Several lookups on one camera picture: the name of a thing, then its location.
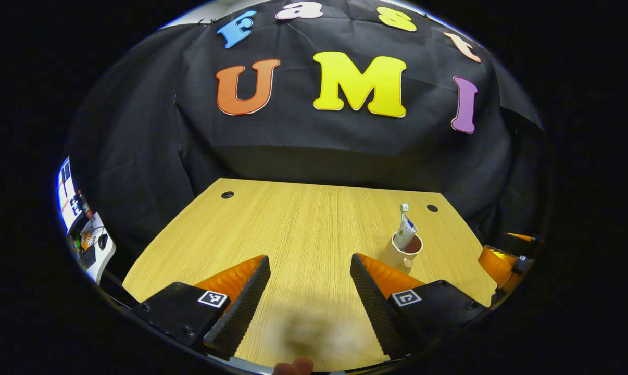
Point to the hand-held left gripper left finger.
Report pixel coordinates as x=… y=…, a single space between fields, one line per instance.
x=243 y=307

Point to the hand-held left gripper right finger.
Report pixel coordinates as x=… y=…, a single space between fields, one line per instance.
x=376 y=307

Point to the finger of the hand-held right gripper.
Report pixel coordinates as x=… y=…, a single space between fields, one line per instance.
x=496 y=263
x=522 y=245

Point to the beige cup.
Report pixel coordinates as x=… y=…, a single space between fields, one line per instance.
x=394 y=258

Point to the white toothpaste tube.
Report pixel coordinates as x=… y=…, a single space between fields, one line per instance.
x=406 y=232

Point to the wooden desktop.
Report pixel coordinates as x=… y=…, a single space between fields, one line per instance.
x=303 y=234

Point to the white side desk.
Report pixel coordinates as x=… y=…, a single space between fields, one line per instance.
x=103 y=258

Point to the black computer mouse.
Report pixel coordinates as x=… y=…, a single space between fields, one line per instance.
x=102 y=240

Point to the black backdrop cloth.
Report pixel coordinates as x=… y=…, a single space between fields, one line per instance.
x=319 y=151

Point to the computer monitor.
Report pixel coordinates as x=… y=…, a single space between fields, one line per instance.
x=70 y=195

